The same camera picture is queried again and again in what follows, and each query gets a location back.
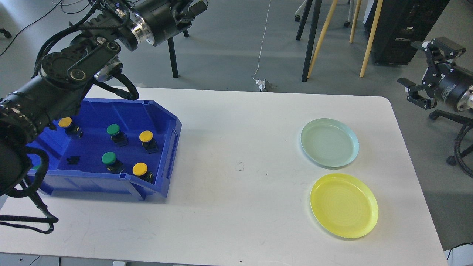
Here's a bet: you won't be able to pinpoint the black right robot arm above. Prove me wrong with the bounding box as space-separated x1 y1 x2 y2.
397 37 473 112

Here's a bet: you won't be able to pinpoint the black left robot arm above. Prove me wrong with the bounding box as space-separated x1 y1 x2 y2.
0 0 208 234

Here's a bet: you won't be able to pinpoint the black floor cables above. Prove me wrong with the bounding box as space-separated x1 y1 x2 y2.
0 0 93 58

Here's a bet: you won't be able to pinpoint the yellow push button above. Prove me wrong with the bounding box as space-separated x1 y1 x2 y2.
132 162 154 183
139 131 159 154

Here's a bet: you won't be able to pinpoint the small black part in bin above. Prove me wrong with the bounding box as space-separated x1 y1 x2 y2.
66 156 81 165

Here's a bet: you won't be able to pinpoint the black stand legs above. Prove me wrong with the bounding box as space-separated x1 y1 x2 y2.
167 37 179 78
296 0 323 82

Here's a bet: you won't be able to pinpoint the blue plastic bin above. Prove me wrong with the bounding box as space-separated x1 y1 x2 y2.
29 98 182 200

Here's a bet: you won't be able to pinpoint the green push button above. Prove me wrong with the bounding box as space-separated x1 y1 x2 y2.
106 123 128 147
101 151 125 173

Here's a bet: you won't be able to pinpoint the wooden easel legs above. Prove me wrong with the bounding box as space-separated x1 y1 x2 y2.
307 0 384 79

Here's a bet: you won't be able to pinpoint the yellow button far left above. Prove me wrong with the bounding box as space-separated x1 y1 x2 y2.
58 117 83 139

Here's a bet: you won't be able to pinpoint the yellow plate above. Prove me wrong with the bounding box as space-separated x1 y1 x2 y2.
309 173 380 239

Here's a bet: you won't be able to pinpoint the black stand legs left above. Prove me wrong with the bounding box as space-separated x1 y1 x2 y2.
167 37 179 78

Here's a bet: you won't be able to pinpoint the light green plate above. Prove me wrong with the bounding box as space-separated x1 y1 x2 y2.
300 118 360 168

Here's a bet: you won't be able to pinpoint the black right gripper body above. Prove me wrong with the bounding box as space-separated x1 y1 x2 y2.
422 65 473 111

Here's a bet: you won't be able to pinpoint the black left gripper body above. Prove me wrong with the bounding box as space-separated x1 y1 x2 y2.
142 0 208 47

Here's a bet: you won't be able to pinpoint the white cable on floor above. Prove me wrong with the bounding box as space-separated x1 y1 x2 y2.
252 0 272 82

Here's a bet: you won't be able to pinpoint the black stand legs center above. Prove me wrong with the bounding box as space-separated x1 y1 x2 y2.
296 0 323 82

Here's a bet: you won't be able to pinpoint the black office chair base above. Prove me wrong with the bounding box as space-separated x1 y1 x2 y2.
428 110 472 175

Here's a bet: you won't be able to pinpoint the black computer tower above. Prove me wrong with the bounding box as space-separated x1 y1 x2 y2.
371 0 449 65

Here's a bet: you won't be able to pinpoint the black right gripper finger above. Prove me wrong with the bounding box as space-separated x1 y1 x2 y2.
398 78 436 110
411 37 466 69

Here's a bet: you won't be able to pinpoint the white power plug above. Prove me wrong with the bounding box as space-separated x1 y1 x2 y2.
255 79 273 92

